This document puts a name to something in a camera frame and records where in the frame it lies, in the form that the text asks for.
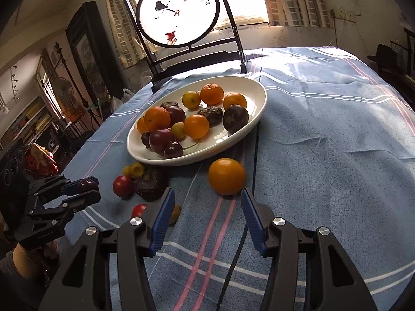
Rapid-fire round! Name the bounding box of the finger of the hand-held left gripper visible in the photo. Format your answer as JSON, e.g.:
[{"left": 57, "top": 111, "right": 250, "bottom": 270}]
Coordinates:
[
  {"left": 29, "top": 175, "right": 99, "bottom": 198},
  {"left": 31, "top": 190, "right": 102, "bottom": 221}
]

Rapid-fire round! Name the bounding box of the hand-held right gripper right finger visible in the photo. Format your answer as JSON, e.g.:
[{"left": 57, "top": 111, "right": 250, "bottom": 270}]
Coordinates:
[{"left": 240, "top": 187, "right": 378, "bottom": 311}]

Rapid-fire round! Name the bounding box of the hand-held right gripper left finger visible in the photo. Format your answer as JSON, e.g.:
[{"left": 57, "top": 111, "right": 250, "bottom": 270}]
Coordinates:
[{"left": 39, "top": 187, "right": 176, "bottom": 311}]

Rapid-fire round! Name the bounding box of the small dark red plum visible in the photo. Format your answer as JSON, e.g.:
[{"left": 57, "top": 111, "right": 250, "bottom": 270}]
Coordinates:
[
  {"left": 79, "top": 179, "right": 99, "bottom": 192},
  {"left": 164, "top": 142, "right": 184, "bottom": 159}
]

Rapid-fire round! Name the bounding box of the large orange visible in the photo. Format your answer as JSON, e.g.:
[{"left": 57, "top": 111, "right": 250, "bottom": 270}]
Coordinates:
[{"left": 208, "top": 158, "right": 247, "bottom": 196}]

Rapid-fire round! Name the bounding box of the dark red apple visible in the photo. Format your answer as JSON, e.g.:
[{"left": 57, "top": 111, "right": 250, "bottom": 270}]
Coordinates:
[{"left": 149, "top": 129, "right": 176, "bottom": 155}]

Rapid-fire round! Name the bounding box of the white oval plate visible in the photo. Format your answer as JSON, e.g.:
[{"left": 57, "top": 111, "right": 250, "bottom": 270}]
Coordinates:
[{"left": 126, "top": 75, "right": 267, "bottom": 166}]

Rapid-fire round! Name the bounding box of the smooth dark passion fruit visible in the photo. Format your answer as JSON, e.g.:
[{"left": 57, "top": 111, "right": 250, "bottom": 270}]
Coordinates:
[{"left": 222, "top": 104, "right": 250, "bottom": 134}]

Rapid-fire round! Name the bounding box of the large red plum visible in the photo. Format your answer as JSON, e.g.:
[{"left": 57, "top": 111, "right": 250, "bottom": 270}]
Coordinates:
[{"left": 167, "top": 106, "right": 186, "bottom": 125}]

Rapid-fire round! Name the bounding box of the wrinkled dark passion fruit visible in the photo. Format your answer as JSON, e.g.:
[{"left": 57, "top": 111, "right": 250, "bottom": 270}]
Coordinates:
[
  {"left": 197, "top": 105, "right": 224, "bottom": 128},
  {"left": 133, "top": 166, "right": 169, "bottom": 202}
]

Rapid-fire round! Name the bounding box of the greenish yellow tangerine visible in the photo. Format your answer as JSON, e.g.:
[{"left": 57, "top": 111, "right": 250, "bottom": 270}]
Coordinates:
[{"left": 182, "top": 91, "right": 202, "bottom": 110}]

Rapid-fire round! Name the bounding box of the person's left forearm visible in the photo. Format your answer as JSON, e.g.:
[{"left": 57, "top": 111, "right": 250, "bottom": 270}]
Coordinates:
[{"left": 0, "top": 243, "right": 46, "bottom": 281}]

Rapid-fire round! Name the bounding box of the floral cloth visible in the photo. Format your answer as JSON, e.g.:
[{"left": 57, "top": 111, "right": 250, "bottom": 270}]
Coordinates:
[{"left": 25, "top": 143, "right": 59, "bottom": 175}]

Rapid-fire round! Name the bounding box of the red tomato on tablecloth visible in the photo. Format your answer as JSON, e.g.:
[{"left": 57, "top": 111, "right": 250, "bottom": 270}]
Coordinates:
[{"left": 112, "top": 175, "right": 134, "bottom": 198}]

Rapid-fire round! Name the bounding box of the bookshelf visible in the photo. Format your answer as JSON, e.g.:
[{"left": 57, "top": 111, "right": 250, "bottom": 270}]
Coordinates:
[{"left": 0, "top": 97, "right": 56, "bottom": 150}]

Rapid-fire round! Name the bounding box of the electric fan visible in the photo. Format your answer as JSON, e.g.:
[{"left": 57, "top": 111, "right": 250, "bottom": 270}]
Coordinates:
[{"left": 50, "top": 78, "right": 72, "bottom": 99}]

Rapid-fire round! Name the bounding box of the clear plastic bag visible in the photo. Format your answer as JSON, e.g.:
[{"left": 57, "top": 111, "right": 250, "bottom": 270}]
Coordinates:
[{"left": 112, "top": 88, "right": 135, "bottom": 114}]

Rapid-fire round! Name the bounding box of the blue striped tablecloth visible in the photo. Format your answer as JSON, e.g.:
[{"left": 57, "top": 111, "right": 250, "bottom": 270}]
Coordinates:
[{"left": 60, "top": 47, "right": 415, "bottom": 311}]

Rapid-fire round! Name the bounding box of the metal coat stand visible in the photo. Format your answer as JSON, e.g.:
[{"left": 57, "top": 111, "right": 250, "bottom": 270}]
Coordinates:
[{"left": 53, "top": 42, "right": 98, "bottom": 127}]

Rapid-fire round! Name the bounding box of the dark framed painting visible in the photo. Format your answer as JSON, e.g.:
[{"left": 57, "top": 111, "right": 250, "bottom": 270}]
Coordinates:
[{"left": 65, "top": 1, "right": 125, "bottom": 111}]

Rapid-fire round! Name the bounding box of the checked beige curtain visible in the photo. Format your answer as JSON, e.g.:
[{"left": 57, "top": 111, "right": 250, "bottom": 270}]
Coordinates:
[
  {"left": 102, "top": 0, "right": 156, "bottom": 68},
  {"left": 258, "top": 0, "right": 334, "bottom": 29}
]

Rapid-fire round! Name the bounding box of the round bird table screen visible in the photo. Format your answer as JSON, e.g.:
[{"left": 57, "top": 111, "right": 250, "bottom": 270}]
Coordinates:
[{"left": 122, "top": 0, "right": 248, "bottom": 93}]

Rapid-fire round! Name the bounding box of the black hat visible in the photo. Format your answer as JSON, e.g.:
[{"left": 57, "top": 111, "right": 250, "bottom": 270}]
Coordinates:
[{"left": 367, "top": 44, "right": 403, "bottom": 70}]

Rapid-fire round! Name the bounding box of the black cable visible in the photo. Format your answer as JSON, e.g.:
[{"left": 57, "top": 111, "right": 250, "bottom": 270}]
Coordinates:
[{"left": 218, "top": 68, "right": 263, "bottom": 311}]

